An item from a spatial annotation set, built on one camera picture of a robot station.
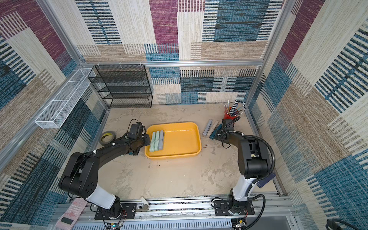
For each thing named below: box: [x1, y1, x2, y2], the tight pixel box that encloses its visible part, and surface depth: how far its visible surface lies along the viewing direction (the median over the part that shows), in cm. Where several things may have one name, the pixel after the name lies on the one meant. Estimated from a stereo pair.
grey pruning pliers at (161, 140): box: [158, 130, 165, 151], surface depth 98 cm
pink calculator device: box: [54, 198, 88, 230], surface depth 73 cm
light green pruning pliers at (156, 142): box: [154, 130, 161, 151], surface depth 98 cm
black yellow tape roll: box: [98, 130, 117, 147], surface depth 103 cm
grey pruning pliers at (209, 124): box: [202, 119, 213, 137], surface depth 104 cm
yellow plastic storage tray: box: [144, 121, 202, 160], surface depth 101 cm
